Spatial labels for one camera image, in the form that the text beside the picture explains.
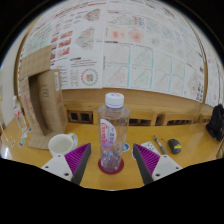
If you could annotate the round blue sticker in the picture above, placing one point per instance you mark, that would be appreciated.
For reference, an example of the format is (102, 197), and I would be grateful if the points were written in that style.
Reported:
(126, 147)

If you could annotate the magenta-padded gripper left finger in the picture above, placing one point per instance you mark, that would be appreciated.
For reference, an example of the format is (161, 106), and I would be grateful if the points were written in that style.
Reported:
(59, 165)

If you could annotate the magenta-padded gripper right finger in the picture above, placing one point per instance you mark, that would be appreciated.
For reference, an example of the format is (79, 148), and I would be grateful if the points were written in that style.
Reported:
(164, 165)

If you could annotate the brown cardboard box stand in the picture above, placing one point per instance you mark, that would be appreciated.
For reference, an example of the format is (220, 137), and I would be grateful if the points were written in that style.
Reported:
(50, 100)

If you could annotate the flat round red coaster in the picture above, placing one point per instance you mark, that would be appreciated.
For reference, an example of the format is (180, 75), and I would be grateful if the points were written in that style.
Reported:
(110, 172)

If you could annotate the small black device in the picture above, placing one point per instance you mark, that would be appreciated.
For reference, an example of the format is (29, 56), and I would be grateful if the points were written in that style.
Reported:
(174, 146)

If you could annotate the clear plastic water bottle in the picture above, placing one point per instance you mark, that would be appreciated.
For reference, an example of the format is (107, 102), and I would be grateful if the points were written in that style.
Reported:
(113, 133)

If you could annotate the white ceramic mug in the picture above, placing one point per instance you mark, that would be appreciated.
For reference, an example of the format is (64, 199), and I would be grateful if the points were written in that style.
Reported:
(60, 145)

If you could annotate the black bag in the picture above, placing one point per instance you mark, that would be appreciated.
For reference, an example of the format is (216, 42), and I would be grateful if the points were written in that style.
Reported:
(216, 123)

